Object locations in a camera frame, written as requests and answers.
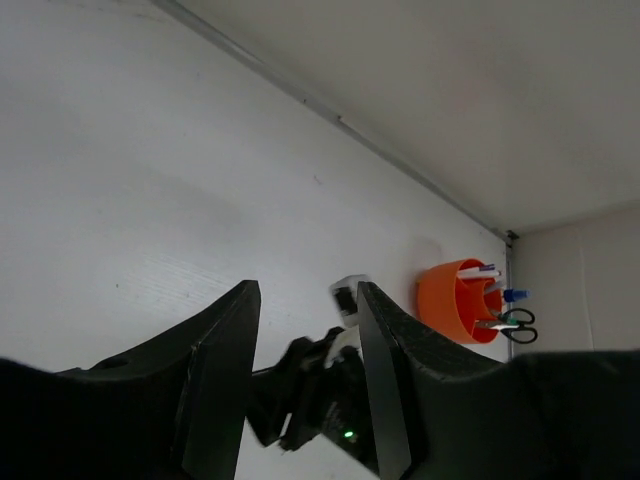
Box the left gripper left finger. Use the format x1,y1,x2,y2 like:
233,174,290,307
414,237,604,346
1,280,261,479

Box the white marker red cap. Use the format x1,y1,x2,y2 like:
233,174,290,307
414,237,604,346
457,270,502,280

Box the back aluminium rail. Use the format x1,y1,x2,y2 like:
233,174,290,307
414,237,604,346
153,1,511,245

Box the black handled scissors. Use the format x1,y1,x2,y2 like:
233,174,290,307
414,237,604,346
475,308,539,345

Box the aluminium rail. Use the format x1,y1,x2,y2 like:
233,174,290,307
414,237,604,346
503,230,516,361
153,1,511,245

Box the right aluminium rail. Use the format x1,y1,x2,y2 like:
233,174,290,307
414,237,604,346
503,230,516,361

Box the white pen purple cap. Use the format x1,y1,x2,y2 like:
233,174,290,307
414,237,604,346
458,264,496,275

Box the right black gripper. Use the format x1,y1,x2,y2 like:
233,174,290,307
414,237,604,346
247,327,379,473

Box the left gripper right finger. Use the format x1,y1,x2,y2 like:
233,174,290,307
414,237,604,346
357,282,639,479

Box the orange round organizer container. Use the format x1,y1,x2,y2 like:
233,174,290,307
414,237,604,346
416,258,503,345

